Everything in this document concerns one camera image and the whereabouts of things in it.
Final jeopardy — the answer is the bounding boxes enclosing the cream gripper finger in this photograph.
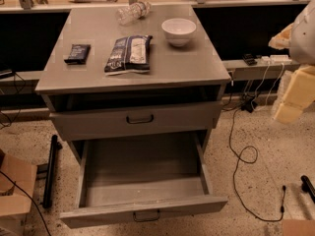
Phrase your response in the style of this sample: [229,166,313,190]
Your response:
[268,24,293,50]
[273,65,315,124]

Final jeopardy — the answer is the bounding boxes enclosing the blue chip bag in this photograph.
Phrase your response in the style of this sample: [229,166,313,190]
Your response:
[104,35,153,76]

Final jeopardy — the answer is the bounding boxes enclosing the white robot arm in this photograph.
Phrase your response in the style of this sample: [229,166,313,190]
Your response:
[269,0,315,124]

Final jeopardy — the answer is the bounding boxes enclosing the grey upper drawer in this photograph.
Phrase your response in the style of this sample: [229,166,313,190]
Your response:
[50,101,221,141]

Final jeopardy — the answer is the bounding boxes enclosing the grey drawer cabinet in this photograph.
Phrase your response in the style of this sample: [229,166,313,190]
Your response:
[36,5,230,158]

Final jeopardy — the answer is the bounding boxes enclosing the grey open lower drawer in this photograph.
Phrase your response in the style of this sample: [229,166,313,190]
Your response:
[60,132,227,228]

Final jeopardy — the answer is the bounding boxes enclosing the white power strip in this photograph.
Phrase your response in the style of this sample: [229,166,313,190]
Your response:
[261,54,291,64]

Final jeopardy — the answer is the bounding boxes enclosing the black remote on ledge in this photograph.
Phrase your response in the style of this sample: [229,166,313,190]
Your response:
[243,54,257,66]

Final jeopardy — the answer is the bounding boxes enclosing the black power adapter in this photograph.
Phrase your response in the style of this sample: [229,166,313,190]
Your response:
[241,99,257,113]

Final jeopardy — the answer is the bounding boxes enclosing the black object right floor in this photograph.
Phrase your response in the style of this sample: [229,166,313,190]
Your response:
[301,175,315,203]

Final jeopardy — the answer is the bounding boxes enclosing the white ceramic bowl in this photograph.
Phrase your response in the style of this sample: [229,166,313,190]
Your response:
[161,18,197,47]

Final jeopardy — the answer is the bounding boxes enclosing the clear plastic water bottle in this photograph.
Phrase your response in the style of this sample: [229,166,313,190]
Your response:
[116,1,151,26]

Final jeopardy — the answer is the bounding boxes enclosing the small black snack packet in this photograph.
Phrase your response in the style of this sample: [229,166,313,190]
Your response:
[64,44,91,65]

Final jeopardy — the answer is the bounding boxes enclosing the black metal bar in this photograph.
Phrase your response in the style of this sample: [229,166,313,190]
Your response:
[42,135,62,208]

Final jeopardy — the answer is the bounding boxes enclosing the brown cardboard box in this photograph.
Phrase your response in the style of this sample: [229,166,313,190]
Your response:
[0,150,37,236]

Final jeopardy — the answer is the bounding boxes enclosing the black floor cable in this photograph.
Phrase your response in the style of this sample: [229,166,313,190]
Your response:
[227,106,287,223]

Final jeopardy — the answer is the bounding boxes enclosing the black cable at box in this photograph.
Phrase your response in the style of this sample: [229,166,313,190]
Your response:
[0,170,52,236]

